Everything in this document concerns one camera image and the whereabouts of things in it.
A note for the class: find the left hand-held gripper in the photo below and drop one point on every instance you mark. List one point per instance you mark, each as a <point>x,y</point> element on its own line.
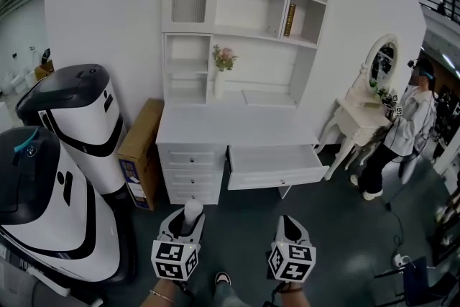
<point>175,258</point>

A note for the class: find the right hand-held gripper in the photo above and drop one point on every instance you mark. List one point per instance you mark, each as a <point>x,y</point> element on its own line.
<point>292,261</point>

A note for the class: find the small white cylinder item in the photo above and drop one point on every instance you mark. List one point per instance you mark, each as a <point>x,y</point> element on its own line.
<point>192,214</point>

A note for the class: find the wide white desk drawer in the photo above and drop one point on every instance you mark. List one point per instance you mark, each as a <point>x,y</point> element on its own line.
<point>275,163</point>

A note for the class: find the person's left forearm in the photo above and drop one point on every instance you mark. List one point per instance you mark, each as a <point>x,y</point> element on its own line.
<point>163,296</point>

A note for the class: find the person's right forearm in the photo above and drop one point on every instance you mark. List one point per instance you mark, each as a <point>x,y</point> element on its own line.
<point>289,298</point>

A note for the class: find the small white drawer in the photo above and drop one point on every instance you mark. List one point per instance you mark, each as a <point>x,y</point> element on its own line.
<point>192,179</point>
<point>193,196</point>
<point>190,157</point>

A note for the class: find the white desk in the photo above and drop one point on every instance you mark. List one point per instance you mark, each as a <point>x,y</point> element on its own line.
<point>230,126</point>

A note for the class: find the person's leg and shoe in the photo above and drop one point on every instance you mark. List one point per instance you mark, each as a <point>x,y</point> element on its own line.
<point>224,289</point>

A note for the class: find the long cardboard box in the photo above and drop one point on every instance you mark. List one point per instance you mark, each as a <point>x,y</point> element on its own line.
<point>142,147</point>

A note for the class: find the white and black robot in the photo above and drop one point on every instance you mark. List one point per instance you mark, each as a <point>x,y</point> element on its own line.
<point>86,118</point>
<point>46,212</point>

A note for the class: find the white vanity table with mirror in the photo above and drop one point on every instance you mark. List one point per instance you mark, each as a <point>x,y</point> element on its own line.
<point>359,108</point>

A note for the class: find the white vase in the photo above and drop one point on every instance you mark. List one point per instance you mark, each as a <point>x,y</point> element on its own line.
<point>219,84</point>

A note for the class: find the small green plant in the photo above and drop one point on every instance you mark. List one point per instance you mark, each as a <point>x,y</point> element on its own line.
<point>380,89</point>

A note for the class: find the pink flower bouquet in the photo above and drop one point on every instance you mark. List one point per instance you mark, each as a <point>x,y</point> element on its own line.
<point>224,58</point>

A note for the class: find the book with gold spine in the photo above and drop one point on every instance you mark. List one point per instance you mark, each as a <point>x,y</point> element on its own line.
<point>289,20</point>

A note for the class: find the white shelf hutch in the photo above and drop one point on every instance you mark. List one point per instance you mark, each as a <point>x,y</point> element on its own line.
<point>251,11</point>

